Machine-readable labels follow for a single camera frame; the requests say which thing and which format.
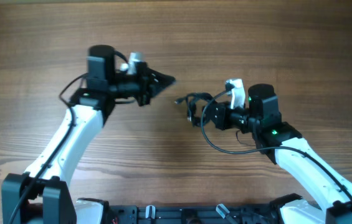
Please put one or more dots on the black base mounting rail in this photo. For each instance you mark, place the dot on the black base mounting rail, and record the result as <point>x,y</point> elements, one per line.
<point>194,214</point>

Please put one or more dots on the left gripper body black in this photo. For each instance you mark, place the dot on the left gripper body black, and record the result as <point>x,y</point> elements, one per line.
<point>141,84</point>

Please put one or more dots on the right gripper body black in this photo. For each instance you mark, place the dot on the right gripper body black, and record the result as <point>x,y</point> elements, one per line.
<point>227,117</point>

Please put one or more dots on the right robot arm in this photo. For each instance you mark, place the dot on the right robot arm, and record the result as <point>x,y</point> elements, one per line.
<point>256,111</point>

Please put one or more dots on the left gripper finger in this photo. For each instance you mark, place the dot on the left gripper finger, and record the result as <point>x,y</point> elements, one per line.
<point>155,89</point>
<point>160,80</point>

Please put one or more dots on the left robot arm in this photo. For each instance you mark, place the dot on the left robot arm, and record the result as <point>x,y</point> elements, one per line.
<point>124,90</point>

